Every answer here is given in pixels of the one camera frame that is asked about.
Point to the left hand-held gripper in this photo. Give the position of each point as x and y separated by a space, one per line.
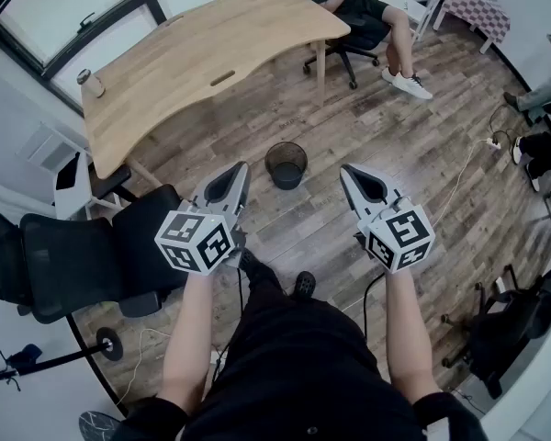
195 241

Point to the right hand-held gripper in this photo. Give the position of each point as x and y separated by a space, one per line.
399 241

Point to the black mesh waste bin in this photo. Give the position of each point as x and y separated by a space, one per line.
287 173

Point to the person's right forearm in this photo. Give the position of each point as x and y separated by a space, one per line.
408 333

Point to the person's left forearm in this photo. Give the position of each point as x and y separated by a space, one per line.
186 338

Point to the person's left black shoe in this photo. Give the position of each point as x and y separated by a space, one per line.
248 259

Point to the person's black shoe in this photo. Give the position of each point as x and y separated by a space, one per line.
305 285
248 259

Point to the person's right black shoe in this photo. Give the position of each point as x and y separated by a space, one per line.
305 285

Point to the white power strip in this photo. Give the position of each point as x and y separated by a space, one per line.
492 143

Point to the light wooden desk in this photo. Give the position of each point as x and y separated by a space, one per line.
188 62

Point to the black mesh office chair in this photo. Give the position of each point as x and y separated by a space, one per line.
73 255

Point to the beige paper cup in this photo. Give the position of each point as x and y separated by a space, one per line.
92 83

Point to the black wheeled stand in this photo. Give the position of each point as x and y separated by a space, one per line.
109 343

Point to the person's black clothing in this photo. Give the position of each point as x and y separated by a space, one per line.
298 370

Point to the white wooden chair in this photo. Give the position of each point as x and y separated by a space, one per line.
434 3

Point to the checkered cloth table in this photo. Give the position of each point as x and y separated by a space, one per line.
477 7

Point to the black framed window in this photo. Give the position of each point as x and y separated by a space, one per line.
64 7

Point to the dark patterned round board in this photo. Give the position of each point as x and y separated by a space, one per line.
96 425

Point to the white wall vent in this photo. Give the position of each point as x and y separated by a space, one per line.
43 145

